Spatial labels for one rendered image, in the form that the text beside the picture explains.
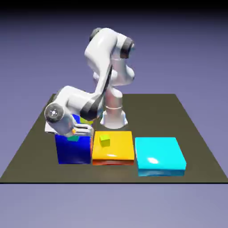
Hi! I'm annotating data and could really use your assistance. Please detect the large cyan box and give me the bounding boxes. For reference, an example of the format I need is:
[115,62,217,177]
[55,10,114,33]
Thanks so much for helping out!
[134,136,187,177]

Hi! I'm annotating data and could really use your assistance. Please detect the large blue box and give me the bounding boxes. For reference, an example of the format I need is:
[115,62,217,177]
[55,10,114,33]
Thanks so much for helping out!
[54,114,92,165]

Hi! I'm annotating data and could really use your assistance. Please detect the small yellow-green cube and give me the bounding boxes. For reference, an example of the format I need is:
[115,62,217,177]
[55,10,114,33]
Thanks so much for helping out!
[79,117,94,126]
[99,134,110,147]

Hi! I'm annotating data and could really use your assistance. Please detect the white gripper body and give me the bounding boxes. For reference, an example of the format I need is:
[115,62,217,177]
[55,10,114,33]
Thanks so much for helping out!
[44,122,94,137]

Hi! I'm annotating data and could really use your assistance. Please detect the large yellow box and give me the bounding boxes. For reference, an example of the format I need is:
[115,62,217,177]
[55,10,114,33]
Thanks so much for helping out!
[92,131,135,166]

